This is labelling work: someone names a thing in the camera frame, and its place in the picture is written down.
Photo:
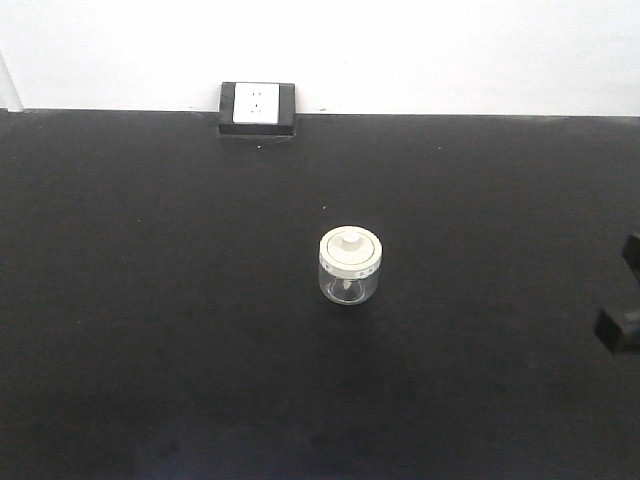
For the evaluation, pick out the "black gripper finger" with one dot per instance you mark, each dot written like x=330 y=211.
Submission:
x=618 y=331
x=631 y=253

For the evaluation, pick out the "white wall power socket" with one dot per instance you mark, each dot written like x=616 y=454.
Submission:
x=261 y=109

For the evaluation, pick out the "glass jar with white lid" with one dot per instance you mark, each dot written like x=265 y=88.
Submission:
x=350 y=258

